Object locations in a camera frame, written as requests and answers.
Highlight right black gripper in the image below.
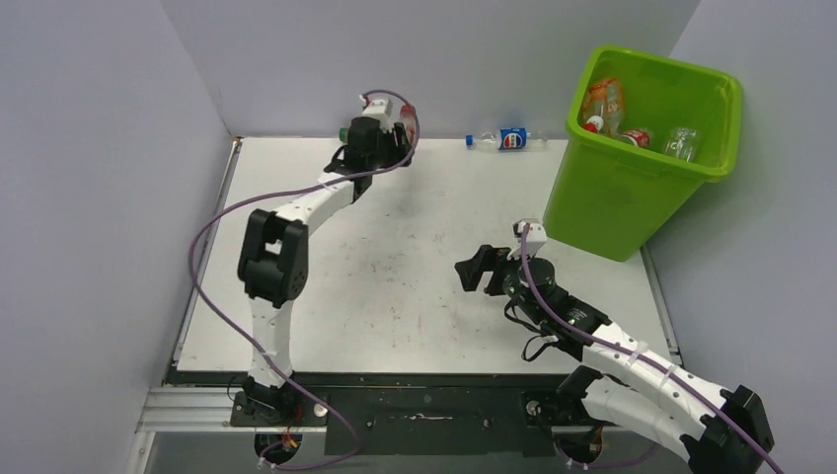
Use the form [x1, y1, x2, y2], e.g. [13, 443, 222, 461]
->
[455, 244, 545, 325]

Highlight red cap small bottle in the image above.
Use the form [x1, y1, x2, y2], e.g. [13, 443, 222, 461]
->
[399, 104, 417, 146]

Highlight red label clear bottle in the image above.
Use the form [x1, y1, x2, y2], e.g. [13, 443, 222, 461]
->
[614, 127, 653, 149]

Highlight orange bottle white cap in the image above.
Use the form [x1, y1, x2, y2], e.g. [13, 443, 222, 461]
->
[580, 77, 626, 136]

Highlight blue label water bottle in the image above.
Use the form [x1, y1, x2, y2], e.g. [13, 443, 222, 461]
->
[662, 126, 701, 162]

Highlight red blue label bottle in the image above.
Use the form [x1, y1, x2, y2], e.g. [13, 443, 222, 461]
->
[582, 115, 605, 134]

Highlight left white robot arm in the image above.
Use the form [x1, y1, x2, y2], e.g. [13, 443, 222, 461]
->
[237, 118, 417, 426]

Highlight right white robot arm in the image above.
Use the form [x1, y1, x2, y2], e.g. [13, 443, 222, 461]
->
[454, 245, 782, 473]

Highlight green plastic bin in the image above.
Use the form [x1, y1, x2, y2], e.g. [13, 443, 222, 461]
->
[542, 45, 743, 262]

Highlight far pepsi bottle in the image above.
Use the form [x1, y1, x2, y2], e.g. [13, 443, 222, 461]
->
[465, 127, 549, 153]

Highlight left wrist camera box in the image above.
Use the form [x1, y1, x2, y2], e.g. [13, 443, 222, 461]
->
[359, 95, 394, 133]

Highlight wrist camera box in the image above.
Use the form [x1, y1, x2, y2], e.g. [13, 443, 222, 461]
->
[509, 219, 549, 260]
[359, 95, 394, 133]

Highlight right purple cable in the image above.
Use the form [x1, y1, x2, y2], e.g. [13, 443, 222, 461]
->
[519, 223, 786, 474]

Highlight purple cable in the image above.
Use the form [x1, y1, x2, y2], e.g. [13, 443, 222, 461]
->
[519, 223, 786, 474]
[190, 89, 421, 472]

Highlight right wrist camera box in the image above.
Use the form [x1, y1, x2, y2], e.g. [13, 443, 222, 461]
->
[509, 219, 549, 260]

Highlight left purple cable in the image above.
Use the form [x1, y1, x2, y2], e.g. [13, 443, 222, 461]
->
[190, 89, 421, 472]

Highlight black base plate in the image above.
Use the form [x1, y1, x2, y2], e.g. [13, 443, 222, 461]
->
[229, 372, 600, 457]

